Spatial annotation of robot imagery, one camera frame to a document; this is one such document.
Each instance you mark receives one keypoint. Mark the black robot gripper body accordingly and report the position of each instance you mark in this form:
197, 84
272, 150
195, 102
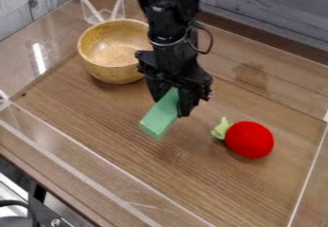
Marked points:
171, 62

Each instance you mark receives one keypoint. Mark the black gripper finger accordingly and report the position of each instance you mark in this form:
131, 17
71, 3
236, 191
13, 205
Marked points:
189, 99
158, 87

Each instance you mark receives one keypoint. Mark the green rectangular block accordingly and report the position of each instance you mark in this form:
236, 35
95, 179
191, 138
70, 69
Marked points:
161, 116

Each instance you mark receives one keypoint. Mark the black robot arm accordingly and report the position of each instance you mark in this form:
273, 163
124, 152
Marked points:
170, 19

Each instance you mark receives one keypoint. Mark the light wooden bowl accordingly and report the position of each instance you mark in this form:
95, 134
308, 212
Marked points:
106, 47

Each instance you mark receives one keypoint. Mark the clear acrylic tray walls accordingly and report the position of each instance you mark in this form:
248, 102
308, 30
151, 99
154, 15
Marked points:
68, 130

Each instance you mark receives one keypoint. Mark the red plush strawberry toy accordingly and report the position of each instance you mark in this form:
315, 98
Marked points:
246, 138

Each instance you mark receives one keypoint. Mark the black metal table leg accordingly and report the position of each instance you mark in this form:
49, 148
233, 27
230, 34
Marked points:
45, 217

